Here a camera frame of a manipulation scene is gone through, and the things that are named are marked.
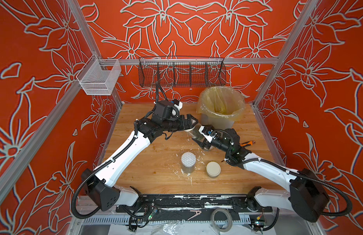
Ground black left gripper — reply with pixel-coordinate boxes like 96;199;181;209
162;114;200;132

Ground orange black utility pliers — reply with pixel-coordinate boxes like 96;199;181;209
240;141;256;147

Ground glass jar patterned lid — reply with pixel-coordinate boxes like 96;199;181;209
181;152;197;173

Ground black wire wall basket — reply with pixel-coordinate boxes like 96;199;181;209
138;56;227;88

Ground clear glass jar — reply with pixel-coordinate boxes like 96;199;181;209
187;123;213;151

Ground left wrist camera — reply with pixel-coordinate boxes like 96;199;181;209
153;99;183;120

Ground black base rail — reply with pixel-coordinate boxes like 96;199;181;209
115;193;273;213

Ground translucent ribbed trash bin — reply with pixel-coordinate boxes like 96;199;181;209
199;114;241;130

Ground clear plastic wall basket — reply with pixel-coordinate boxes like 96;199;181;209
76;54;122;96

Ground clear tape roll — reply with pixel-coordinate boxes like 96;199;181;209
210;208;233;235

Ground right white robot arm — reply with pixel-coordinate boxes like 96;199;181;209
188;124;329;222

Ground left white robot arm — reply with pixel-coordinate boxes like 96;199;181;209
82;114;198;211

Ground glass jar beige lid front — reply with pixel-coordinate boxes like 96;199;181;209
206;161;221;178

